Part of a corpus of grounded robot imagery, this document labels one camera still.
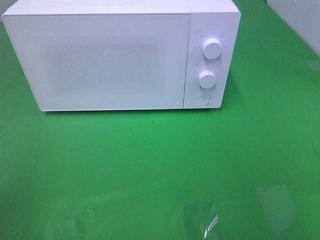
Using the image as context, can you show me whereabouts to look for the white microwave oven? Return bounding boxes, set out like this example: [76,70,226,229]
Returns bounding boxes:
[1,0,241,112]

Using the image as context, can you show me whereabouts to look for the white microwave door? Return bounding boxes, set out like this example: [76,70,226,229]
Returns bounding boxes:
[3,13,190,111]

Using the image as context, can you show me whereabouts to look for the white microwave knob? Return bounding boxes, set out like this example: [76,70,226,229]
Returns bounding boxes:
[202,37,223,60]
[198,70,217,89]

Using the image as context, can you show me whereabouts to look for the round microwave door button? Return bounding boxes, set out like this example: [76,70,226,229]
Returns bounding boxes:
[195,93,211,106]

